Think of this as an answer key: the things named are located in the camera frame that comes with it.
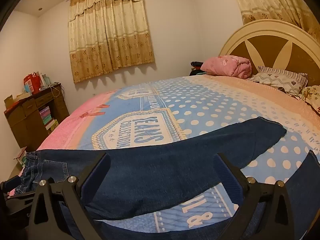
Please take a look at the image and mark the blue denim jeans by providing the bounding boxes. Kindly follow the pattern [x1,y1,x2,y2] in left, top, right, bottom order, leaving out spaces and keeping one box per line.
[15,117,320,240]

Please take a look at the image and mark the small open cardboard box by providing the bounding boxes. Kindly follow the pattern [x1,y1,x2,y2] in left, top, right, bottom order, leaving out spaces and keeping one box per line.
[14,147,28,171]

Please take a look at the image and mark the tan cardboard box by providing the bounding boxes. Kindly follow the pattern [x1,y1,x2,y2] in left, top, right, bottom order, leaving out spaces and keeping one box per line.
[4,94,32,110]

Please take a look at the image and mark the stack of colourful books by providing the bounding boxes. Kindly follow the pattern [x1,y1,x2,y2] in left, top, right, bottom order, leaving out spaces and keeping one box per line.
[39,106,59,132]

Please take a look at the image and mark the white patterned pillow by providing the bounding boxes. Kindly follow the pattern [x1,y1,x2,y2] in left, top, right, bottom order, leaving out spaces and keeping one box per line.
[250,66,308,97]

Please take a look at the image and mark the cream brown bed headboard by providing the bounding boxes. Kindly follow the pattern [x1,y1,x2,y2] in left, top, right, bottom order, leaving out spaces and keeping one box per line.
[219,19,320,87]

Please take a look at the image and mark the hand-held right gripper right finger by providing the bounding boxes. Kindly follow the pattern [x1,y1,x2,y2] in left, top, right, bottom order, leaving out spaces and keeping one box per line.
[213,152,297,240]

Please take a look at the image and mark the pale paper bag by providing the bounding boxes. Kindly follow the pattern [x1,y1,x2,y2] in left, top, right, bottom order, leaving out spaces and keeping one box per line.
[37,71,54,89]

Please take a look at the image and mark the brown wooden cabinet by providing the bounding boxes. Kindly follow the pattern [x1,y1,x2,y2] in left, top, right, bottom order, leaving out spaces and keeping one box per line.
[4,82,70,153]

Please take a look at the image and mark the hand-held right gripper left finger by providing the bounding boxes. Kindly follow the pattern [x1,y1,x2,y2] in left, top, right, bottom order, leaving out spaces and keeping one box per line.
[29,152,112,240]

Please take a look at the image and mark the floral pillow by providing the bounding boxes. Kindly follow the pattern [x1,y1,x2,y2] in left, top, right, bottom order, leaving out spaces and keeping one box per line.
[300,85,320,116]

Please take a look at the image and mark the beige patterned window curtain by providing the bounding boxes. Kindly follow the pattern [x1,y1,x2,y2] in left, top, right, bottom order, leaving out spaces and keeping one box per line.
[230,0,320,40]
[68,0,155,84]

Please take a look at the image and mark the red bag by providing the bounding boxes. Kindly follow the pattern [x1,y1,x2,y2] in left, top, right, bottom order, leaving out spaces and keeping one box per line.
[24,72,42,94]

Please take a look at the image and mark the folded pink quilt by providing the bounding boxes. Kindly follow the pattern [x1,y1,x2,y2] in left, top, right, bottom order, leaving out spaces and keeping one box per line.
[201,55,252,79]

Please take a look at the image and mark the dark clothes pile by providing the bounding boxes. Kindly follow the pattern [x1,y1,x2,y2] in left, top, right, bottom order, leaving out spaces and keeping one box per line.
[189,60,208,77]

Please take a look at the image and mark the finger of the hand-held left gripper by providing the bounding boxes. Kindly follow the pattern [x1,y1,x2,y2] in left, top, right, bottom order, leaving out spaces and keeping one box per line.
[5,175,37,202]

